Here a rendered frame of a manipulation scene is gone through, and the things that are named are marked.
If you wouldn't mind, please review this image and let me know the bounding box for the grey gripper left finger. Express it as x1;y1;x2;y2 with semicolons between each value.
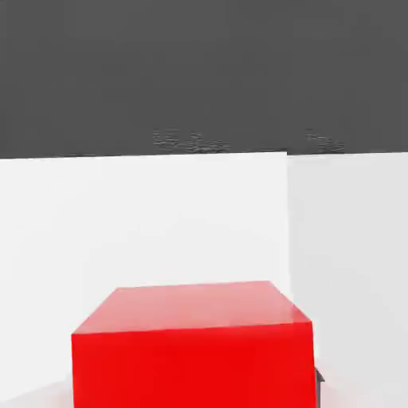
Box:
0;371;74;408

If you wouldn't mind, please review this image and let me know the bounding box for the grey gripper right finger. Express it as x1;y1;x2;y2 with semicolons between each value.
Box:
314;365;396;408

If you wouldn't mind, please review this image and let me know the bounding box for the small red cube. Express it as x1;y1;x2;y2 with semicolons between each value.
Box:
70;280;320;408

